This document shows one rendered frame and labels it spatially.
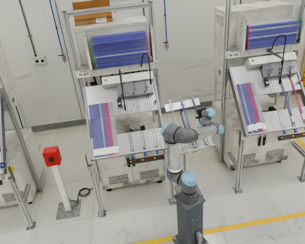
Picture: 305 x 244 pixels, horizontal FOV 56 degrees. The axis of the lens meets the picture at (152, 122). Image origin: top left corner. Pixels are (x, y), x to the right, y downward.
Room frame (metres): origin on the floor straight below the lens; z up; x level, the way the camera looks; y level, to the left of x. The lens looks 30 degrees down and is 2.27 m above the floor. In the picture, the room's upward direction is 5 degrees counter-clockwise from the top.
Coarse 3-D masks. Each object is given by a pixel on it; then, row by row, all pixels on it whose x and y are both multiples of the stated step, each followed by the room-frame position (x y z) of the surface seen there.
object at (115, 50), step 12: (96, 36) 2.65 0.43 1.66; (108, 36) 2.61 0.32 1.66; (120, 36) 2.61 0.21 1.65; (132, 36) 2.59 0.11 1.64; (144, 36) 2.60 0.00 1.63; (96, 48) 2.56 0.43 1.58; (108, 48) 2.57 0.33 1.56; (120, 48) 2.58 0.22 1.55; (132, 48) 2.59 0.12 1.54; (144, 48) 2.60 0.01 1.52; (96, 60) 2.55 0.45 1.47; (108, 60) 2.57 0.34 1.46; (120, 60) 2.58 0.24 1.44; (132, 60) 2.59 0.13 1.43; (144, 60) 2.60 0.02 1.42
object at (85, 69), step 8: (88, 8) 2.65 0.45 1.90; (96, 8) 2.62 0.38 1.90; (104, 8) 2.63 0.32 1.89; (112, 8) 2.64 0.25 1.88; (120, 8) 2.65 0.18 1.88; (128, 8) 2.65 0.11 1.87; (136, 8) 2.65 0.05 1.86; (152, 32) 2.60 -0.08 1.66; (88, 40) 2.69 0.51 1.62; (152, 40) 2.60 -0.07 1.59; (88, 48) 2.54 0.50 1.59; (152, 48) 2.60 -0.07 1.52; (88, 56) 2.54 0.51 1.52; (152, 56) 2.60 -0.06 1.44; (88, 64) 2.71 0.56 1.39; (136, 64) 2.58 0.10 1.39; (80, 72) 2.57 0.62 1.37; (88, 72) 2.57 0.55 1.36; (128, 128) 2.65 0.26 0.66; (144, 128) 2.60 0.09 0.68; (88, 168) 2.09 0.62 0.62; (96, 176) 2.34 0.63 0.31; (168, 200) 2.20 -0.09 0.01; (104, 216) 2.07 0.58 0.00
